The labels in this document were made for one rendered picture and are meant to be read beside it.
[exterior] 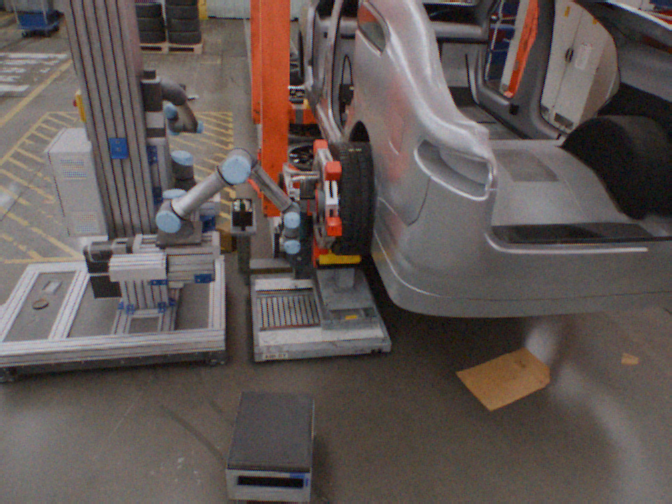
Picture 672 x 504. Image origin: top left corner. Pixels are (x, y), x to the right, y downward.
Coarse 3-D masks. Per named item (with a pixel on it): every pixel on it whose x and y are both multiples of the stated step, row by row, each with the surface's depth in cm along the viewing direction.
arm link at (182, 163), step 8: (176, 152) 286; (184, 152) 288; (176, 160) 281; (184, 160) 282; (192, 160) 287; (176, 168) 284; (184, 168) 284; (192, 168) 288; (176, 176) 287; (184, 176) 287; (192, 176) 290
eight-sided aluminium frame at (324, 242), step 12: (324, 156) 285; (312, 168) 305; (324, 180) 266; (324, 192) 267; (336, 192) 264; (336, 204) 263; (312, 216) 316; (324, 216) 270; (336, 216) 267; (324, 228) 272; (324, 240) 275
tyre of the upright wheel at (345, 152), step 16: (336, 144) 277; (352, 144) 279; (368, 144) 280; (336, 160) 274; (352, 160) 266; (368, 160) 267; (352, 176) 262; (368, 176) 263; (352, 192) 261; (368, 192) 262; (352, 208) 261; (368, 208) 263; (352, 224) 265; (368, 224) 267; (352, 240) 272; (368, 240) 274
